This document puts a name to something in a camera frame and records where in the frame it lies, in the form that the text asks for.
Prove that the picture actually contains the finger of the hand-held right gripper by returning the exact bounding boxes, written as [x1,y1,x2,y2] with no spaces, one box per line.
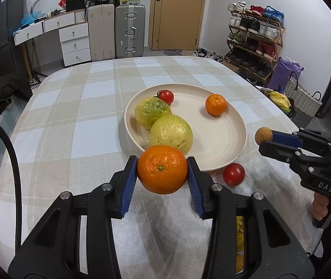
[271,128,331,152]
[258,140,312,166]

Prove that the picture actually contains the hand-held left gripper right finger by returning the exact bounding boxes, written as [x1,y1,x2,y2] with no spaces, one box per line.
[186,156,315,279]

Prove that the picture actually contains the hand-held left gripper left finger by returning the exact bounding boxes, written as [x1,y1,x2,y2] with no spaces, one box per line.
[8,155,139,279]

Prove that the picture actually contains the small brown longan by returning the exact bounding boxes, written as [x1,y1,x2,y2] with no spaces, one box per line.
[255,127,273,146]

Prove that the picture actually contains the large orange mandarin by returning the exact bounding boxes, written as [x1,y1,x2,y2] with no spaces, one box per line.
[137,145,188,195]

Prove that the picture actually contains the cream round plate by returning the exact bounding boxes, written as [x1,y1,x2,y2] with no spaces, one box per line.
[124,83,247,173]

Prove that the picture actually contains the yellow-green lemon front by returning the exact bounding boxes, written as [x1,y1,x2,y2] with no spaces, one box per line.
[149,114,194,155]

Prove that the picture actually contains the yellow-green lemon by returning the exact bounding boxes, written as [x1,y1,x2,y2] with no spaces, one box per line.
[134,97,172,130]
[149,114,194,155]

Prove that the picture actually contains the yellow-green lemon back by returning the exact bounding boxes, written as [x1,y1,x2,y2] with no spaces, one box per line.
[134,97,172,130]

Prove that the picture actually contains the small orange mandarin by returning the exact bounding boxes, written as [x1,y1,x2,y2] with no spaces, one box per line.
[205,94,227,116]

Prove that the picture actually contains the red tomato with stem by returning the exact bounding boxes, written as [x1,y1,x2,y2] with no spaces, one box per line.
[154,90,174,106]

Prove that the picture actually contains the grey white woven basket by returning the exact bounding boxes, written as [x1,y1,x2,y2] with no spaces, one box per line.
[283,71,323,120]

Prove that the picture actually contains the purple bag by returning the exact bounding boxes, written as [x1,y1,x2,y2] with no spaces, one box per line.
[266,56,304,92]

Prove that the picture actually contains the brown cardboard box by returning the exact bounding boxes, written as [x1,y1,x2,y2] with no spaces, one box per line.
[222,60,241,73]

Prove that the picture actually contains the wooden shoe rack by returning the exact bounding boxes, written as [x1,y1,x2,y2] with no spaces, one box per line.
[223,7,286,86]

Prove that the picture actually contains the rows of shoes on rack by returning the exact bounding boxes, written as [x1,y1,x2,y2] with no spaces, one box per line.
[225,1,285,79]

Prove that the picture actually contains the group of shoes on floor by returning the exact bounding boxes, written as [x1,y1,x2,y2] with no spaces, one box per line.
[193,47,227,63]

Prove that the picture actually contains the white drawer cabinet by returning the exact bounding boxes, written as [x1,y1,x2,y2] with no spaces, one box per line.
[59,23,92,67]

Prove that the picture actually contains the silver suitcase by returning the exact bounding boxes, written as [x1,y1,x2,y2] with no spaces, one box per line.
[115,4,146,59]

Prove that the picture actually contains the beige suitcase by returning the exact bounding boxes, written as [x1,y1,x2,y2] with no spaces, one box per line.
[88,3,116,62]

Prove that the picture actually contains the black jacket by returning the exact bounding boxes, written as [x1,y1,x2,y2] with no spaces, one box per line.
[0,71,34,140]

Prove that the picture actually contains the tan wooden door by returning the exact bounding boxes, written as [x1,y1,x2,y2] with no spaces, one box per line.
[149,0,208,51]

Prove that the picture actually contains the white desk with drawers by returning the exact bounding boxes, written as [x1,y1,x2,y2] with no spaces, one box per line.
[13,9,89,82]

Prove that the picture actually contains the blue plastic bag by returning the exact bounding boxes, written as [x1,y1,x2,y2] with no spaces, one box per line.
[20,10,45,27]

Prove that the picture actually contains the dark grey refrigerator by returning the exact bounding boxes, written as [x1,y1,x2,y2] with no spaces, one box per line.
[0,0,26,77]

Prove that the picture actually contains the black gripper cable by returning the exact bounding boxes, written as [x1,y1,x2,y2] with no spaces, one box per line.
[0,113,23,252]

